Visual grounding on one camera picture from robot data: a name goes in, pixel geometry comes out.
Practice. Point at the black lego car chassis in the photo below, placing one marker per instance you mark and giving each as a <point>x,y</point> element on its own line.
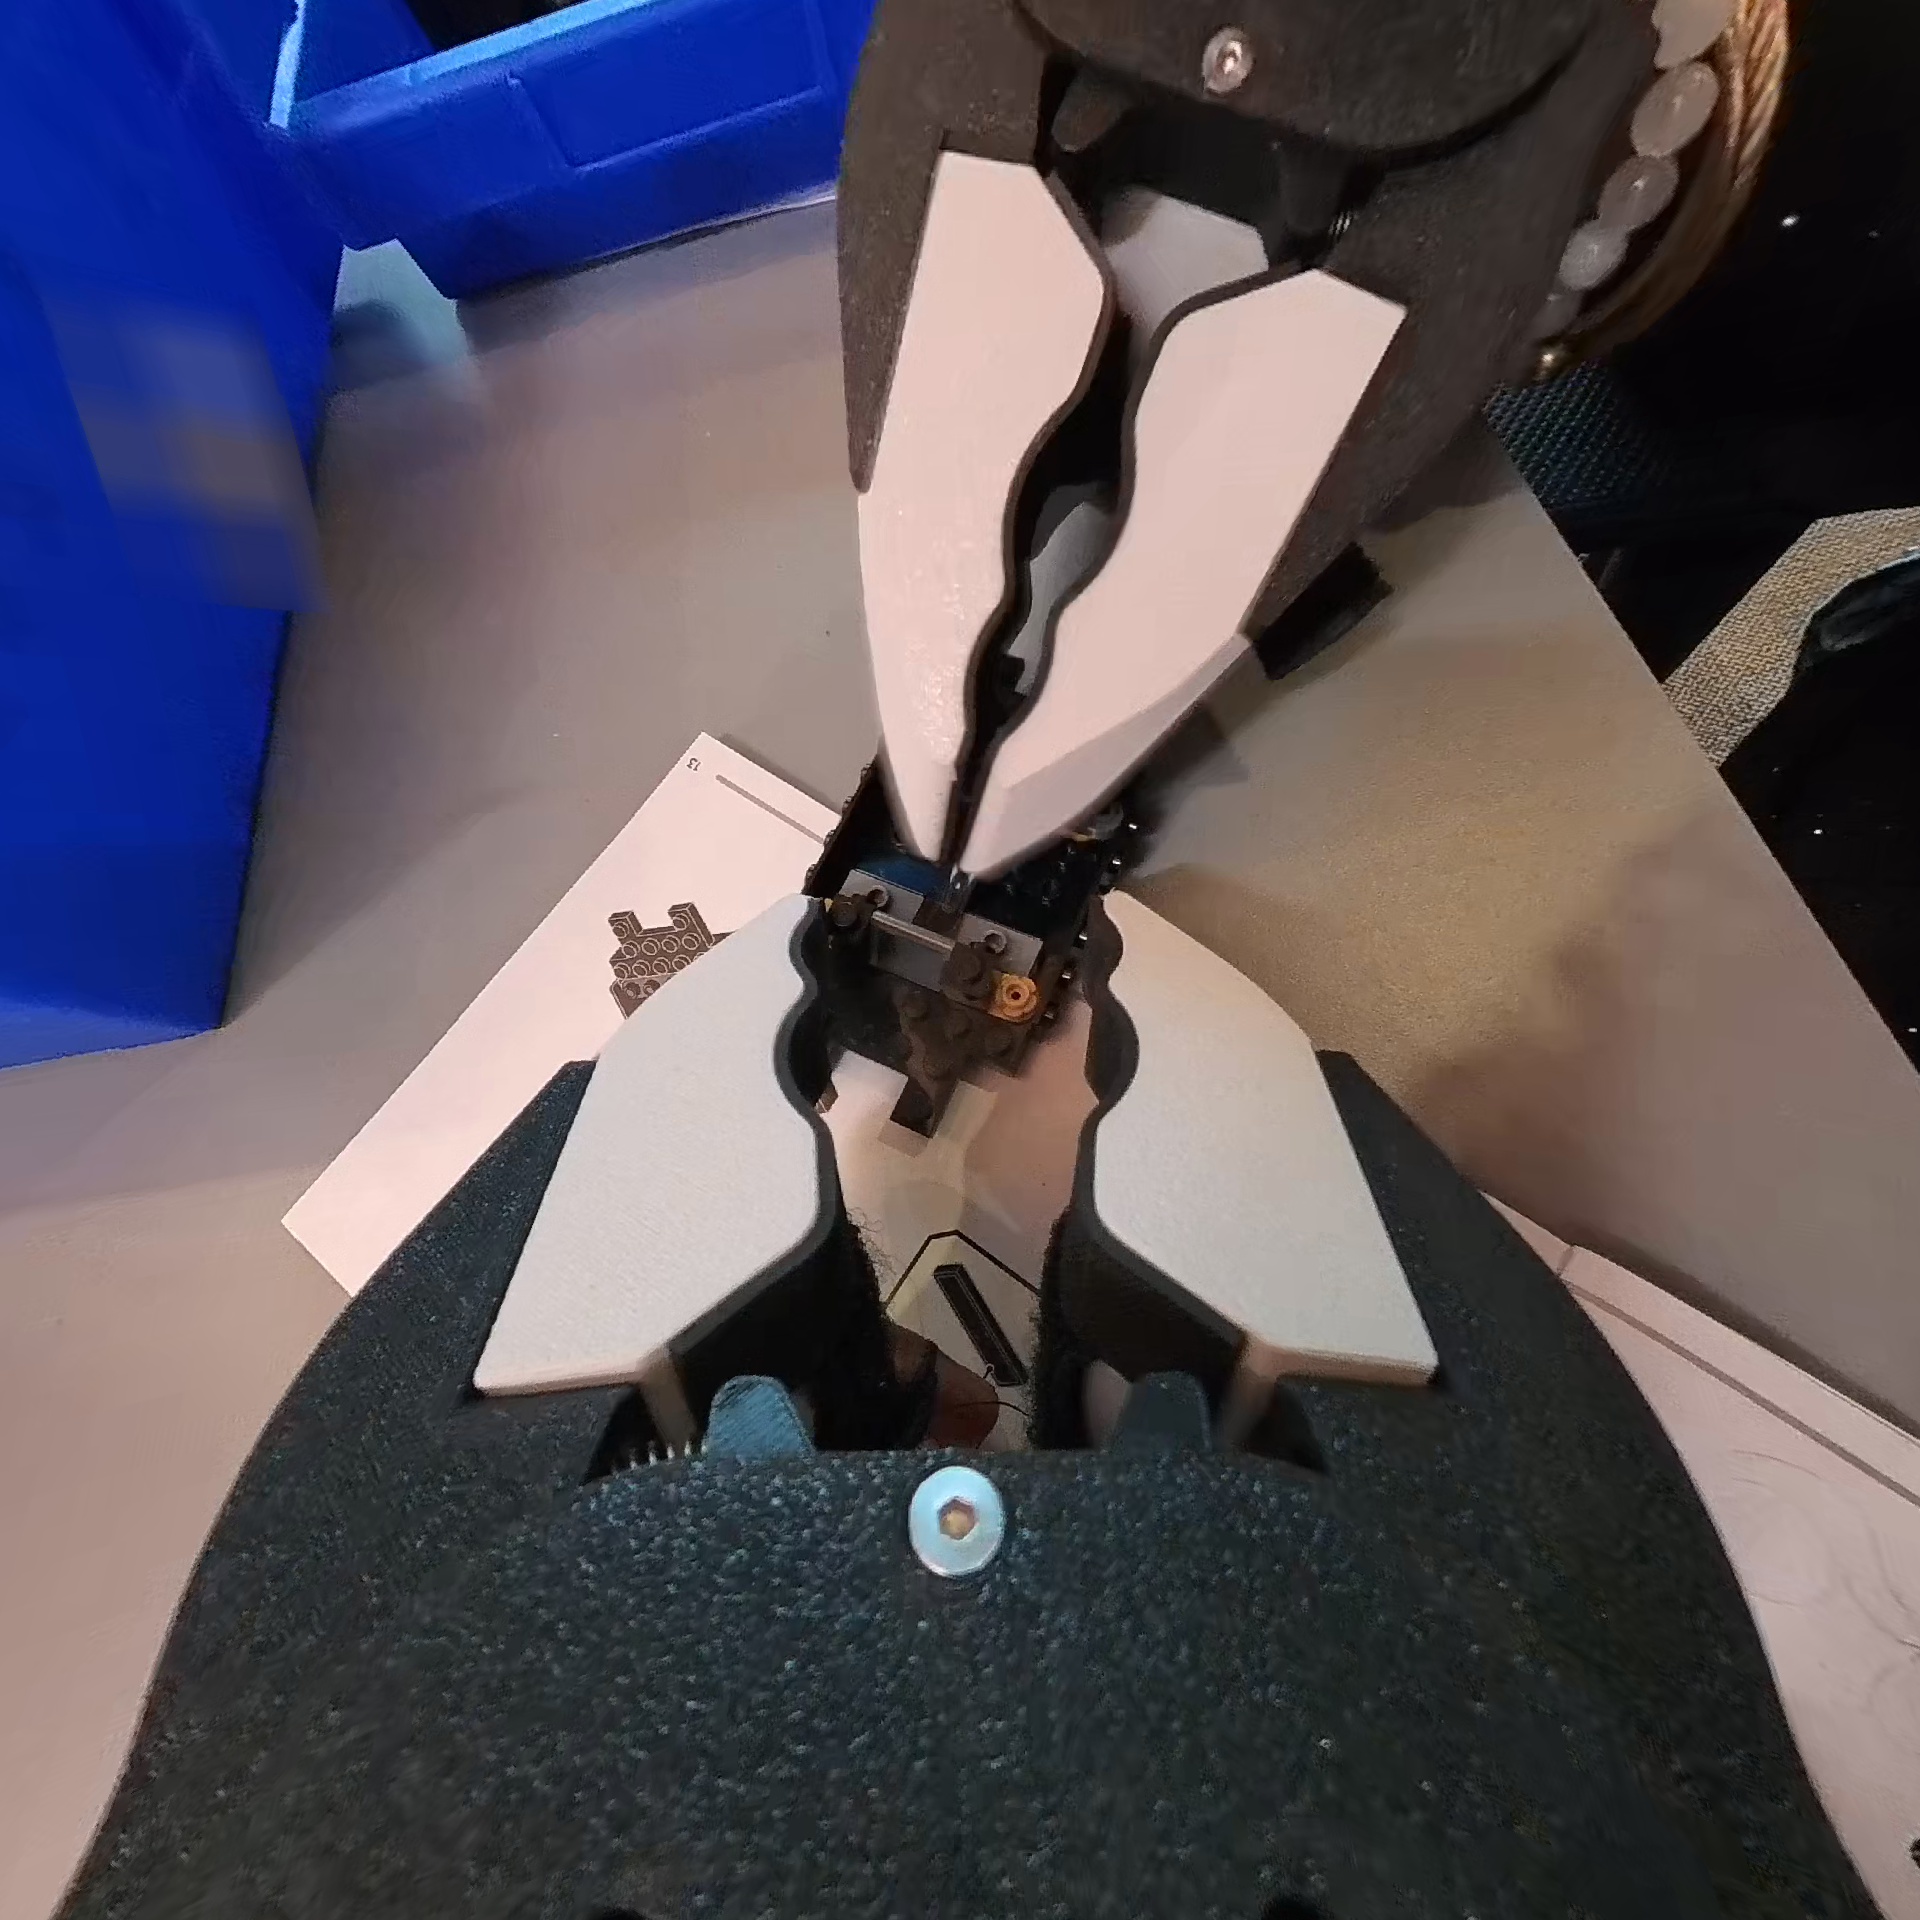
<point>914,1042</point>

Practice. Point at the white open instruction booklet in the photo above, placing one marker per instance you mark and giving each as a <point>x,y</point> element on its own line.
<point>1770,1470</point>

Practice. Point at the white lego instruction sheet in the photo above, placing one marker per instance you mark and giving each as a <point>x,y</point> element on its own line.
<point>495,1080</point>

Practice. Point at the person's left hand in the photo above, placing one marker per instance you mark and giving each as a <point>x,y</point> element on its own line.
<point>974,1423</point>

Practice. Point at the large blue storage bin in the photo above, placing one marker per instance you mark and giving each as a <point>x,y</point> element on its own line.
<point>119,825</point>

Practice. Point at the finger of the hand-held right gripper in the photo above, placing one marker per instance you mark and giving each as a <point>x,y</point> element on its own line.
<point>960,450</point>
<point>1230,450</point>

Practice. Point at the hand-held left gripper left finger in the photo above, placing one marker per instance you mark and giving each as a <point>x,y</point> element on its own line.
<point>662,1201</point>

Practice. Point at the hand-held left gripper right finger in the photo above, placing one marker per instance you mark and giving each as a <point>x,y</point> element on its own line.
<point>1243,1184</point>

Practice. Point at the small blue storage bin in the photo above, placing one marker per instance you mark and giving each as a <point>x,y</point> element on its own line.
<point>600,150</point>

